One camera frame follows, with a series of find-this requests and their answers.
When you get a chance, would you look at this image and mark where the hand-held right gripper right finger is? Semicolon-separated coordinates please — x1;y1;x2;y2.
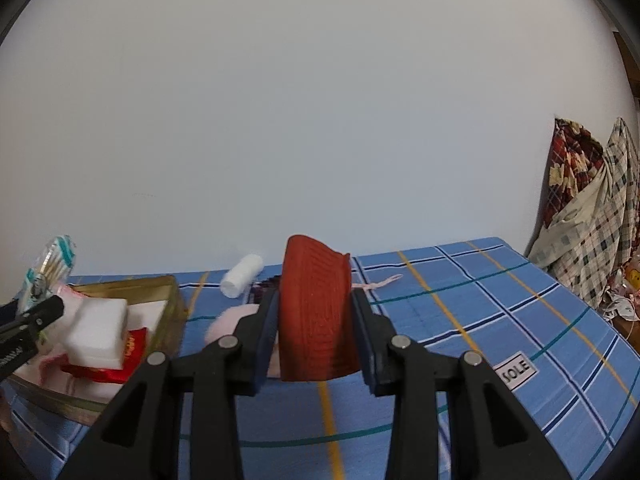
350;287;573;480

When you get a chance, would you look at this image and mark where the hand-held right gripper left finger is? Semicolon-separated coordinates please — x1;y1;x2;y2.
57;285;281;480

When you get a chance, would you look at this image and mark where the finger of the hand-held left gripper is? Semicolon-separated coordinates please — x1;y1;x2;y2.
0;295;66;383

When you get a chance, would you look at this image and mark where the pink white soft packet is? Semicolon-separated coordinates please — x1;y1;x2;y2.
50;282;90;316

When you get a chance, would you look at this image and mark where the white towel pink edging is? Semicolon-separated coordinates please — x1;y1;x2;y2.
30;337;71;391

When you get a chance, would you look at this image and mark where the pink fluffy plush toy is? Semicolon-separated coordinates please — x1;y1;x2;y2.
205;305;281;378

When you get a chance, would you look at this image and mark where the red woven pouch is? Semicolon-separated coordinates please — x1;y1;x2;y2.
277;234;362;382

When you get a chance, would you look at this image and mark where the white gauze roll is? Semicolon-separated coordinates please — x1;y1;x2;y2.
220;254;264;299

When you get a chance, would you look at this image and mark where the teal cotton swab packet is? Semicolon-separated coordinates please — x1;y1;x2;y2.
20;235;77;311

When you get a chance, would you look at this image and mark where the white sponge block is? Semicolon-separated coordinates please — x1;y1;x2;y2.
65;298;130;370

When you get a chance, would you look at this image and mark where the gold metal tin box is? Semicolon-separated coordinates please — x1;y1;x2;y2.
7;275;190;428

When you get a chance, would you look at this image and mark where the shiny red packet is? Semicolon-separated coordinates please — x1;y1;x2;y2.
61;327;150;385

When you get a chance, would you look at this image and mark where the blue plaid bed sheet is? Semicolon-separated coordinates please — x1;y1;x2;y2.
0;236;638;480

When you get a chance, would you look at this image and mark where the plaid checked cloth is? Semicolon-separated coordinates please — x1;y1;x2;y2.
525;117;640;311

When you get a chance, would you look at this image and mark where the red patterned cloth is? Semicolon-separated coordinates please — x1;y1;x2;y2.
542;117;607;231

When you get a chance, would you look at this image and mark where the brown wooden wardrobe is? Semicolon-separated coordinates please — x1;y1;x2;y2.
614;30;640;106

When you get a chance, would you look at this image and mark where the pink cord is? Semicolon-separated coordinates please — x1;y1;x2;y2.
357;274;405;292

